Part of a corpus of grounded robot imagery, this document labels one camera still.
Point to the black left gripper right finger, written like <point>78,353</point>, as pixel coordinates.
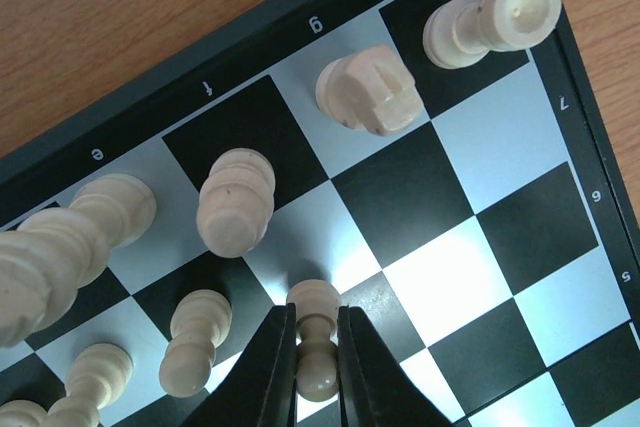
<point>373,388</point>

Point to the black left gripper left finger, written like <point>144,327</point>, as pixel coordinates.
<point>260,388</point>

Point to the light wooden pawn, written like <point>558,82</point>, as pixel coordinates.
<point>96,379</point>
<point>317,305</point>
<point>22,413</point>
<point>200,324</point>

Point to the light wooden chess piece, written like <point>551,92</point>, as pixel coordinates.
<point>370,90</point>
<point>236,202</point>
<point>59,250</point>

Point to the light wooden rook piece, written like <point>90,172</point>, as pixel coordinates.
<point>460,33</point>

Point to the black and grey chessboard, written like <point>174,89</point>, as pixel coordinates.
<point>491,242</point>

